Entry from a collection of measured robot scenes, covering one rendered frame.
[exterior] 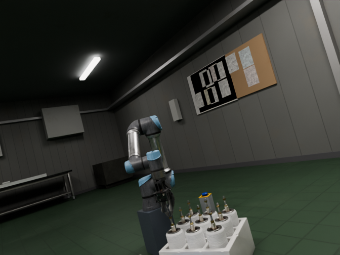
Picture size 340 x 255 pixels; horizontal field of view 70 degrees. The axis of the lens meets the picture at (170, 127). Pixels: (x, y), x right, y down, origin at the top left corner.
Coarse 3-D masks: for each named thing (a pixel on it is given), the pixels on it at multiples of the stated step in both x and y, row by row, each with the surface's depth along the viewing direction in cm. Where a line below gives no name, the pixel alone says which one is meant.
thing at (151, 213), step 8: (160, 208) 169; (168, 208) 173; (144, 216) 169; (152, 216) 165; (160, 216) 168; (144, 224) 171; (152, 224) 163; (160, 224) 167; (168, 224) 170; (144, 232) 173; (152, 232) 164; (160, 232) 165; (144, 240) 176; (152, 240) 166; (160, 240) 164; (152, 248) 168; (160, 248) 163
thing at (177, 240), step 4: (180, 232) 128; (168, 236) 128; (172, 236) 127; (176, 236) 127; (180, 236) 127; (184, 236) 130; (168, 240) 128; (172, 240) 127; (176, 240) 126; (180, 240) 127; (184, 240) 129; (168, 244) 129; (172, 244) 127; (176, 244) 126; (180, 244) 126; (184, 244) 128; (172, 248) 127; (176, 248) 126; (180, 248) 126
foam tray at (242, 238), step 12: (240, 228) 130; (228, 240) 122; (240, 240) 124; (252, 240) 141; (168, 252) 125; (180, 252) 121; (192, 252) 118; (204, 252) 115; (216, 252) 112; (228, 252) 109; (240, 252) 120; (252, 252) 135
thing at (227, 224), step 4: (228, 220) 127; (216, 224) 127; (220, 224) 126; (224, 224) 125; (228, 224) 126; (228, 228) 125; (232, 228) 127; (228, 232) 125; (232, 232) 126; (228, 236) 125
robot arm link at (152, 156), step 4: (148, 152) 131; (152, 152) 130; (156, 152) 130; (148, 156) 130; (152, 156) 129; (156, 156) 129; (160, 156) 132; (148, 160) 131; (152, 160) 129; (156, 160) 129; (160, 160) 131; (152, 164) 129; (156, 164) 129; (160, 164) 130; (152, 168) 129; (156, 168) 129; (160, 168) 129; (152, 172) 129
